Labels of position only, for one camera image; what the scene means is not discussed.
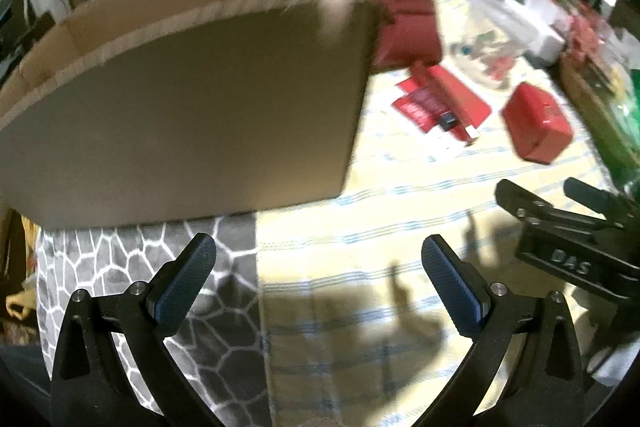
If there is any white tissue box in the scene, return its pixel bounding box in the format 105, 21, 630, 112
500, 0, 567, 64

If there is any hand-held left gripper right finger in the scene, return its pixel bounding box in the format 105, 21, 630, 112
421, 234, 593, 427

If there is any red handbag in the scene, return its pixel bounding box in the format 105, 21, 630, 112
372, 0, 443, 70

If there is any red tin box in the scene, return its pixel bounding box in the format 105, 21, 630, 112
501, 82, 573, 165

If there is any red glossy long box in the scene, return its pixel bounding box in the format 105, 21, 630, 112
412, 62, 482, 145

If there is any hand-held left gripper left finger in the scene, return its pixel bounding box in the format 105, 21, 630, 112
50, 232, 223, 427

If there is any large cardboard box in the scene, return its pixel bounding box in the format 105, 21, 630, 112
0, 0, 386, 233

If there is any red envelope card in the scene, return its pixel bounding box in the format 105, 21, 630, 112
434, 66, 493, 130

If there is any clear plastic bucket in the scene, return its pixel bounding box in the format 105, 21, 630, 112
450, 0, 526, 90

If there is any red hand cream tube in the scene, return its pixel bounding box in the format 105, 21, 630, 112
394, 88, 458, 134

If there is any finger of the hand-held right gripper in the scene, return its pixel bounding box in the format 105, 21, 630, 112
563, 177, 640, 228
494, 179, 608, 233

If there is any grey patterned blanket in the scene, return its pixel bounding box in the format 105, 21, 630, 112
37, 214, 273, 427

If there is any red packaging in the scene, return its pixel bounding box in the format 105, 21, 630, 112
569, 13, 613, 64

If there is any yellow plaid cloth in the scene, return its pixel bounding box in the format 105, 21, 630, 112
255, 0, 617, 427

